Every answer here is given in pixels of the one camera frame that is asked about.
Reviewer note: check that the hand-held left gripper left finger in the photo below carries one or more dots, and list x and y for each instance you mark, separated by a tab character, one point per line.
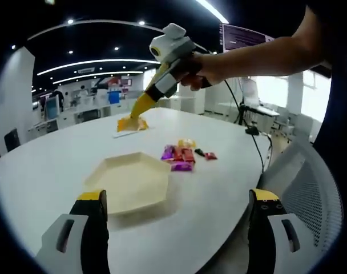
76	228

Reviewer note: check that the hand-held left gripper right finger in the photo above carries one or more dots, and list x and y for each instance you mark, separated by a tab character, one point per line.
276	228

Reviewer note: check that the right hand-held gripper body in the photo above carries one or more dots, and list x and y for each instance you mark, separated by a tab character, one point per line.
173	45

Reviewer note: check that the yellow food tongs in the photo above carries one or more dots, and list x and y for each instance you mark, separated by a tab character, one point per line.
142	107

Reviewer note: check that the yellow cake food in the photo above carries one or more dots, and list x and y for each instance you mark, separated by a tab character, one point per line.
187	143
125	125

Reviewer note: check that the cream hexagonal container tray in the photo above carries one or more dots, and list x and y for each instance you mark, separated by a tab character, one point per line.
128	182

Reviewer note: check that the purple snack food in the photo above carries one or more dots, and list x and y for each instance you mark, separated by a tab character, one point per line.
167	152
180	166

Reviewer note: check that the red bar food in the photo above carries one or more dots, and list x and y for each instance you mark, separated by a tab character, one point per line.
178	154
189	155

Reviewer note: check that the small black food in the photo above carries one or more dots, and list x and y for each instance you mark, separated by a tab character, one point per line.
199	152

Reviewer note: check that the small red candy food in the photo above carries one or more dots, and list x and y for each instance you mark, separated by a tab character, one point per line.
211	156

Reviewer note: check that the person's right hand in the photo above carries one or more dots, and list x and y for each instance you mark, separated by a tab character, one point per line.
192	83

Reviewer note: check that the white mesh office chair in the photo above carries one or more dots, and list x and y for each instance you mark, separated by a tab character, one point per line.
304	185

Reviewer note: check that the blue storage crate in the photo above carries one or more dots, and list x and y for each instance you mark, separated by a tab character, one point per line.
114	97

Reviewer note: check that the hanging monitor screen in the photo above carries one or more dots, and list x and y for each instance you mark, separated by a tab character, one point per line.
239	35

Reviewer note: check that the white desk screen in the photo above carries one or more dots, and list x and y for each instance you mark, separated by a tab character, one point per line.
251	92

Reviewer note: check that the long white counter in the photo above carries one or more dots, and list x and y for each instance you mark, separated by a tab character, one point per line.
85	115

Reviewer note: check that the black monitor stand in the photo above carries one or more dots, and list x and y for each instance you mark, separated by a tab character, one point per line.
252	131

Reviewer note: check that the black cabinet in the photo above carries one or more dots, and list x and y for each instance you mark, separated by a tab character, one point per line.
11	140

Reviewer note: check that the pale blue screen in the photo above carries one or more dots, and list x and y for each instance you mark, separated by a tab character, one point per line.
51	108

